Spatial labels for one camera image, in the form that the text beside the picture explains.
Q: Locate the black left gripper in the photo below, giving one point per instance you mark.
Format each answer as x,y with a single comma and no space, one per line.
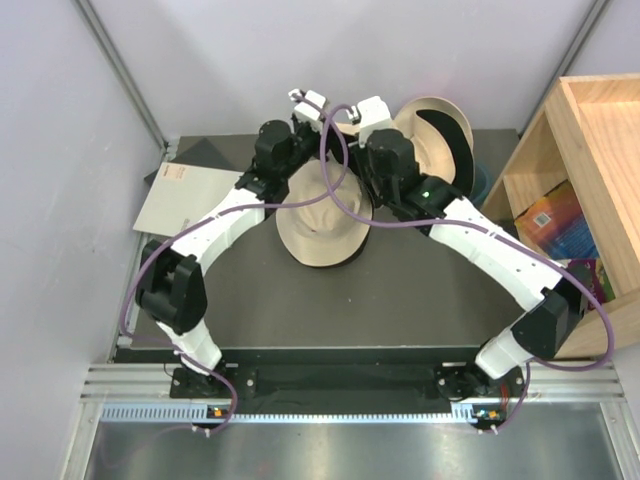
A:
296,125

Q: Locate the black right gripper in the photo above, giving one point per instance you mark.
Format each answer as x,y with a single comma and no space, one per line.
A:
359,151

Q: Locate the beige black reversible hat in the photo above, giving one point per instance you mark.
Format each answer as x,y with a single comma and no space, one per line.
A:
344,129

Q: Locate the black bucket hat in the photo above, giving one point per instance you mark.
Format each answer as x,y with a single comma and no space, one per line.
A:
362,250

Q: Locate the tan black hat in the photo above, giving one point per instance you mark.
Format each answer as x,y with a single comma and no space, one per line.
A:
442,139

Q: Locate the cream bucket hat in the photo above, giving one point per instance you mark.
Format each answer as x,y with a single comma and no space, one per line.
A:
306,187

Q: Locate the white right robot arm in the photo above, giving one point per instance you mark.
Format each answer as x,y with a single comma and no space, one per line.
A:
553,298

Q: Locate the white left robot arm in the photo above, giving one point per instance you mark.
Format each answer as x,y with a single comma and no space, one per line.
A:
170,284

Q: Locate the dark grey foam pad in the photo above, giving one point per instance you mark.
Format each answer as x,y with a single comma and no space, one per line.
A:
203,154

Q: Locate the teal plastic bin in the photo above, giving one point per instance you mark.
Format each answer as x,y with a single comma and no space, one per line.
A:
483,183

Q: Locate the white calibration board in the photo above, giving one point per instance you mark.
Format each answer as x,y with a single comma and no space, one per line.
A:
180,196

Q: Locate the wooden shelf box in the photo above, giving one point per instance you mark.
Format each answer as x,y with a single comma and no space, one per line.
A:
586,132

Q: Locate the purple treehouse book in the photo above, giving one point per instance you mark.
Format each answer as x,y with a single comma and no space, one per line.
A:
599,283

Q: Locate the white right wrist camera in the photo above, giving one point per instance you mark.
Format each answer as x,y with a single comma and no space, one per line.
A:
370,115

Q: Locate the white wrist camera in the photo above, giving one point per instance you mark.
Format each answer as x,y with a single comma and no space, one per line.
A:
309,105
370,115

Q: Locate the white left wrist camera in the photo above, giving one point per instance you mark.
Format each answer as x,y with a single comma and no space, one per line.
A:
309,105

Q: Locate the aluminium corner post right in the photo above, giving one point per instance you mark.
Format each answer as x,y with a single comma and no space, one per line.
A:
594,14

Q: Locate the aluminium corner post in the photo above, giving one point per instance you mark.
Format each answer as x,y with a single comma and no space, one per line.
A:
594,14
106,45

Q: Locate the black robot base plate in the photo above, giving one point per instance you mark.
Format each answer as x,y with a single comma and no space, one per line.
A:
449,369

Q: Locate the aluminium corner post left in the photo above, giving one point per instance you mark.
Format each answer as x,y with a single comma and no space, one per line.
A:
106,45

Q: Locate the aluminium frame rail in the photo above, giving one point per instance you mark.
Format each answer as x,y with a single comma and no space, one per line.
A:
148,393

